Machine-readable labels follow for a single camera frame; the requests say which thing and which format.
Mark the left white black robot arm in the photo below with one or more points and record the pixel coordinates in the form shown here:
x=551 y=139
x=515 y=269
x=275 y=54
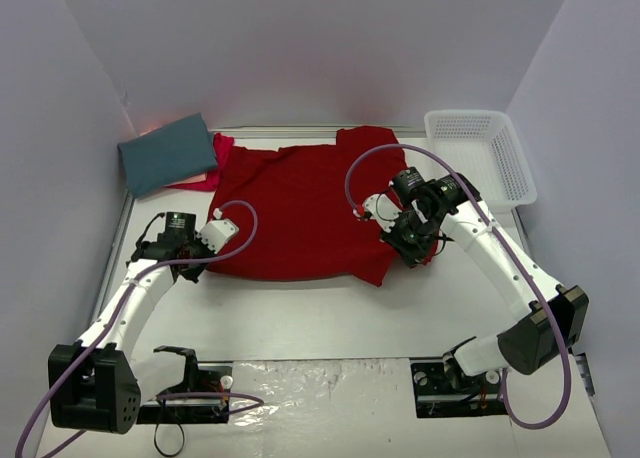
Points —
x=92 y=381

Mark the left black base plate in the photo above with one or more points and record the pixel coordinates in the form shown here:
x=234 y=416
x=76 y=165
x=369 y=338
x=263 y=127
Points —
x=212 y=377

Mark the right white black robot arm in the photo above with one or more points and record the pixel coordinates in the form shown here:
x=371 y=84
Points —
x=546 y=313

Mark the folded red t shirt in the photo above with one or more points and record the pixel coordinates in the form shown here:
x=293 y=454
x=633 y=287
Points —
x=222 y=146

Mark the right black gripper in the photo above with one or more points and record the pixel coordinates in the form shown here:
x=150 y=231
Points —
x=405 y=243

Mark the folded teal t shirt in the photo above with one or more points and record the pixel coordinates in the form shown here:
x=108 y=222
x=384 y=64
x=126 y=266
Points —
x=172 y=153

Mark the red t shirt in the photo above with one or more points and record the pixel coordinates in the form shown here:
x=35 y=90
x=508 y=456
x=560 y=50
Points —
x=222 y=146
x=292 y=205

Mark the white plastic basket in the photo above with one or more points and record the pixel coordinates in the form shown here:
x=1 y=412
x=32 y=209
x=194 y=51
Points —
x=484 y=146

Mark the folded pink t shirt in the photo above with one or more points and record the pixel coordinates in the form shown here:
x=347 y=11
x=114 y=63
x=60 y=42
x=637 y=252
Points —
x=191 y=180

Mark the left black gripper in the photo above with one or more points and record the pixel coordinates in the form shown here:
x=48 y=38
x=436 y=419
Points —
x=189 y=257

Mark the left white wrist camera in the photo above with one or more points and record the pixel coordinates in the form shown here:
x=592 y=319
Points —
x=215 y=234

